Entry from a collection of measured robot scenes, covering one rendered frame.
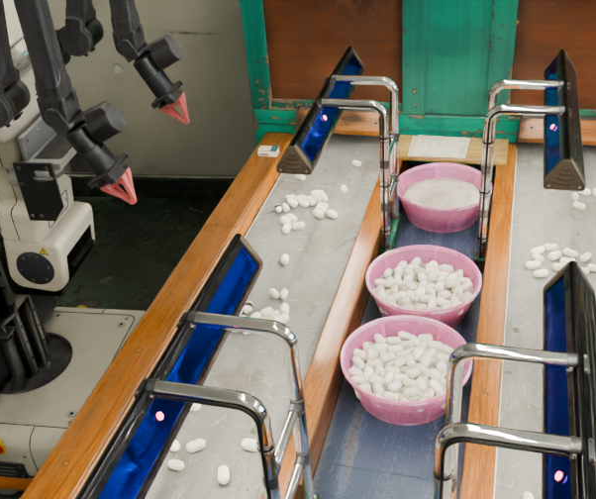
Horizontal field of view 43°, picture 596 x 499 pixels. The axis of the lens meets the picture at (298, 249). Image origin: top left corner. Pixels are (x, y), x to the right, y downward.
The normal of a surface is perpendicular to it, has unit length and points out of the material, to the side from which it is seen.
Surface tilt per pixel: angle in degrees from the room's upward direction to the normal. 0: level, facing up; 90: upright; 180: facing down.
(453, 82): 90
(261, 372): 0
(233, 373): 0
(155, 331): 0
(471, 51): 90
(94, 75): 90
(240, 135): 90
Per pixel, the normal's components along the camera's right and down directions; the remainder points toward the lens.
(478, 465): -0.07, -0.83
